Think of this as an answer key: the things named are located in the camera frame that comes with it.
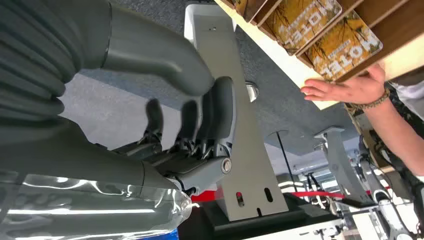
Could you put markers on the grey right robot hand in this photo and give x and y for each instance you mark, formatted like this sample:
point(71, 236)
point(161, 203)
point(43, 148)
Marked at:
point(149, 53)

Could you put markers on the yellow motel card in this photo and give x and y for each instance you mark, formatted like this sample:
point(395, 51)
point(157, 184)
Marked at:
point(344, 49)
point(301, 23)

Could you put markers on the person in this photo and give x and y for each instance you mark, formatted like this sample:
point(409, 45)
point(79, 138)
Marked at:
point(412, 96)

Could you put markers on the wooden card holder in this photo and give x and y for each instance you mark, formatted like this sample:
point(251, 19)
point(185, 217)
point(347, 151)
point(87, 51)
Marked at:
point(394, 30)

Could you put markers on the grey metal desk leg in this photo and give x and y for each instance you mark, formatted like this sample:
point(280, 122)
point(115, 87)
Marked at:
point(251, 159)
point(344, 169)

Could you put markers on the thin black pole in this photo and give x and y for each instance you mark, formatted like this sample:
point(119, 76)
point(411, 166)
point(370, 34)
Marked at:
point(286, 162)

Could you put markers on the round silver desk knob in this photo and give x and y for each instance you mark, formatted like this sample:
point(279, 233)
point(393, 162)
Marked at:
point(252, 92)

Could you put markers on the red barrier tape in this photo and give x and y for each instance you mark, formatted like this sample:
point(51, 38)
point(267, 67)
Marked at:
point(318, 194)

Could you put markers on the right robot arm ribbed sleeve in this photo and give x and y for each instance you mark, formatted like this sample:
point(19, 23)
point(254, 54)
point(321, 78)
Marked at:
point(30, 59)

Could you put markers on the black base platform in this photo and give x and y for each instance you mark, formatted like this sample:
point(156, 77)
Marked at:
point(251, 228)

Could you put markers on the silver machine frame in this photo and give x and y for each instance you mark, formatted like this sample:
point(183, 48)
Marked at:
point(384, 212)

